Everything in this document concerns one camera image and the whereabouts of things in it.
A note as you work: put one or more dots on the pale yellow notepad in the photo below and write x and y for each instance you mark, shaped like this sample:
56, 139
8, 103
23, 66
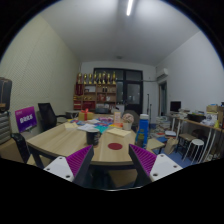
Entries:
70, 125

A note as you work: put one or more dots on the brown wooden stool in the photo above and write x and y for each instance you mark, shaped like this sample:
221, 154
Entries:
186, 136

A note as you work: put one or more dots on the black mug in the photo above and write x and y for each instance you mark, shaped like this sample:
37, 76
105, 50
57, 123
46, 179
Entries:
92, 137

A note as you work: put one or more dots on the blue drink bottle white cap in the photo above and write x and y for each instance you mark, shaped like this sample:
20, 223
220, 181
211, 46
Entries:
142, 131

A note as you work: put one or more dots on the grey armchair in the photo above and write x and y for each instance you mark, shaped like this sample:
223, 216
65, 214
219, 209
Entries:
136, 118

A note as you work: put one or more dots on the white paper booklet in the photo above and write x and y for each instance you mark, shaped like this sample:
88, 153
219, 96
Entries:
86, 127

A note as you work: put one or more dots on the white round stool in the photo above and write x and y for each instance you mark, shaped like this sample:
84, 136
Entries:
196, 142

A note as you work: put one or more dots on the black tripod stand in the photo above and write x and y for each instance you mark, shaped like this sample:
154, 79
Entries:
148, 105

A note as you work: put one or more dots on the black chair backrest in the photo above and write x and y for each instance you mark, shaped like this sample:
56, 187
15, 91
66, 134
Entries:
20, 146

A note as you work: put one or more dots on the white air conditioner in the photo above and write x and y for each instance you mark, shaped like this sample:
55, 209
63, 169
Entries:
162, 73

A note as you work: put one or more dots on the low wooden side table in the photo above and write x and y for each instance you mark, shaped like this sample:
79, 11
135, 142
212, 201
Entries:
155, 144

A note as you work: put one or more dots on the pink card box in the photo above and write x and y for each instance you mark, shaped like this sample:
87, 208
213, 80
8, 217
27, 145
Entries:
117, 117

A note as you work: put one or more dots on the black computer monitor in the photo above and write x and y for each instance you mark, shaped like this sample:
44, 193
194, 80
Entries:
175, 106

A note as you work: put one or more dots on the wooden shelf unit with trophies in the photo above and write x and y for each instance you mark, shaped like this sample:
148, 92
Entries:
95, 95

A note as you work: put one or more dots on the yellow gift box red ribbon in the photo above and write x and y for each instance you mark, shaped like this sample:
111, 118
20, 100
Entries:
85, 115

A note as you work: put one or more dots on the beige book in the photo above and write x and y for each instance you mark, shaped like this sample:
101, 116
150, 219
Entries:
118, 132

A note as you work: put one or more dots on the black office chair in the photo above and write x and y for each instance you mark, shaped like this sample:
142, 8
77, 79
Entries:
46, 115

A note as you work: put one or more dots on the ceiling light tube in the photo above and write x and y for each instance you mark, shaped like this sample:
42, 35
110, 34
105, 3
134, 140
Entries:
129, 7

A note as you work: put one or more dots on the flower bouquet in white pot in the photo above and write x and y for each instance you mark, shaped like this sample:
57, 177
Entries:
127, 121

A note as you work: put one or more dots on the black framed glass door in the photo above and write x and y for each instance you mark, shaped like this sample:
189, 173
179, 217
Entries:
133, 90

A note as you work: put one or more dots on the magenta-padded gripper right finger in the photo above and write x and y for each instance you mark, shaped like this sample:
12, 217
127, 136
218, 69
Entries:
145, 160

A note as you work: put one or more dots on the grey ribbed suitcase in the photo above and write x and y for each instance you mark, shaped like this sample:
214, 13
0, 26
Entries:
4, 128

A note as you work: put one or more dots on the stack of books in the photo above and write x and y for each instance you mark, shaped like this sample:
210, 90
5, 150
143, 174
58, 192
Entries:
163, 123

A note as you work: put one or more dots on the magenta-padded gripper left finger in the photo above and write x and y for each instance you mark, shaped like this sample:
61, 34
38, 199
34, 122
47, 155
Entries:
78, 160

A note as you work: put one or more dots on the teal book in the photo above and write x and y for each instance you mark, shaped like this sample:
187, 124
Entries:
101, 128

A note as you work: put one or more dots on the purple sign board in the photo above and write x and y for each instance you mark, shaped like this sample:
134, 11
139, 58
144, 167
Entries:
25, 119

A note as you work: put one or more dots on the flat round red coaster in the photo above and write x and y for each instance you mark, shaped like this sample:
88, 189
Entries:
115, 146

